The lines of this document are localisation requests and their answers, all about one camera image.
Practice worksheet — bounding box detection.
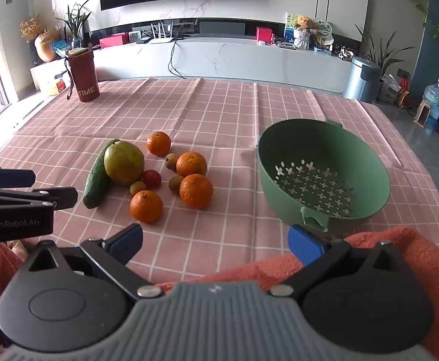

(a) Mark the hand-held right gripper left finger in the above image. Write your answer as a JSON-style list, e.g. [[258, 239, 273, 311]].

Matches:
[[18, 223, 162, 301]]

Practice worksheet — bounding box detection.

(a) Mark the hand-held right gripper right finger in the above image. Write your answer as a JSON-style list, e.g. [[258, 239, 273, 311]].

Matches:
[[268, 224, 416, 302]]

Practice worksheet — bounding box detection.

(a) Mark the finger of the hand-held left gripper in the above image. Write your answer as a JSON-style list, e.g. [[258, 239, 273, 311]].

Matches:
[[0, 167, 37, 189], [0, 186, 79, 212]]

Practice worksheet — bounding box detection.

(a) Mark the orange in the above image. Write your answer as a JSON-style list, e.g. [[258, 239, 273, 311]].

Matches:
[[179, 174, 214, 210], [130, 190, 163, 224], [146, 131, 172, 156], [176, 152, 208, 177]]

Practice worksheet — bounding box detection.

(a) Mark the green avocado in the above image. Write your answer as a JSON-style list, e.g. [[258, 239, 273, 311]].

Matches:
[[83, 139, 121, 209]]

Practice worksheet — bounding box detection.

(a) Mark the red cherry tomato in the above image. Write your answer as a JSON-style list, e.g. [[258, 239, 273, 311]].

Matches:
[[142, 170, 162, 189]]

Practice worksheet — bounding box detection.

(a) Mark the yellow-green mango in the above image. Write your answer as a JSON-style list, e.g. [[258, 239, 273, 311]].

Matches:
[[104, 140, 145, 186]]

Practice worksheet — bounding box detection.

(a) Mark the green colander bowl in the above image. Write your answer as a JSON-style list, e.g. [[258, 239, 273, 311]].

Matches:
[[256, 118, 391, 233]]

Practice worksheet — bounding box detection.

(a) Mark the dark red tumbler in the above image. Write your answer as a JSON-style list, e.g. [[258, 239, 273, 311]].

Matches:
[[65, 47, 100, 103]]

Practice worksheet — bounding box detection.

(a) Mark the orange ceramic vase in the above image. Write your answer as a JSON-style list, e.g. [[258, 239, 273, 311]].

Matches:
[[35, 32, 61, 63]]

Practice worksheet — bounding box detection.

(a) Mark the dried flower bunch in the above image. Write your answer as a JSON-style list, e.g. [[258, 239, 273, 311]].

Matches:
[[20, 15, 51, 43]]

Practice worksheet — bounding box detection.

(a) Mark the pink checkered tablecloth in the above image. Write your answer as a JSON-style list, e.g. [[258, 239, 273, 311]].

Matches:
[[0, 77, 439, 286]]

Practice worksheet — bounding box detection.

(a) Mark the flat red box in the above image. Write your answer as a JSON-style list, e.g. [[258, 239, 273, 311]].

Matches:
[[99, 32, 130, 49]]

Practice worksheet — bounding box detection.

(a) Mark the green leafy potted plant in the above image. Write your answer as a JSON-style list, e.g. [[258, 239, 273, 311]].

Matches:
[[55, 0, 95, 49]]

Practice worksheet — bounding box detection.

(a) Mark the silver trash can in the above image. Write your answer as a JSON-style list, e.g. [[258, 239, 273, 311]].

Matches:
[[343, 56, 383, 103]]

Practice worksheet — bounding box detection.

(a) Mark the white plastic bag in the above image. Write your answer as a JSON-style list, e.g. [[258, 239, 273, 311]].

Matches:
[[377, 74, 402, 103]]

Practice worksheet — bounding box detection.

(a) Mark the blue water bottle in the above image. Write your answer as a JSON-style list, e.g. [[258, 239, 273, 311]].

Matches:
[[422, 72, 439, 131]]

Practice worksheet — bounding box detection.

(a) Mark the white router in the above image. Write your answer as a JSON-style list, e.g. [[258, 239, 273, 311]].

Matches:
[[149, 22, 176, 45]]

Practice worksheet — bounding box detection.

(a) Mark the white marble media console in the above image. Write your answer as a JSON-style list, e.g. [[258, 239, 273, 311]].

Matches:
[[91, 36, 356, 94]]

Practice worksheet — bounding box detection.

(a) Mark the white textured pot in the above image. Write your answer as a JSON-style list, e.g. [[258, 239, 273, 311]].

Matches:
[[294, 28, 311, 50]]

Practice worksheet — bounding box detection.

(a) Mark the tall grass potted plant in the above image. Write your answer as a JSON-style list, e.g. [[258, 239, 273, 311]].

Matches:
[[355, 24, 416, 80]]

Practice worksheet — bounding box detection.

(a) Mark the upright red box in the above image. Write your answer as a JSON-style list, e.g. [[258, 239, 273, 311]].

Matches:
[[256, 26, 275, 45]]

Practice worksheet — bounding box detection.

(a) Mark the decorated round fan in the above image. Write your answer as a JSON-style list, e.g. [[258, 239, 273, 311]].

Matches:
[[313, 18, 335, 46]]

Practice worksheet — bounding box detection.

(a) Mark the blue printed box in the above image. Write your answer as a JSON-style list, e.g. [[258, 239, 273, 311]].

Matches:
[[284, 13, 299, 43]]

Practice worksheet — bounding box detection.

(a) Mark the brown teddy bear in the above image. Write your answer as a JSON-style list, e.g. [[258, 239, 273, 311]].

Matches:
[[294, 15, 319, 33]]

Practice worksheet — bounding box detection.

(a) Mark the black power cable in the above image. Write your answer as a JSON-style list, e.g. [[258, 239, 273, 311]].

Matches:
[[167, 39, 206, 80]]

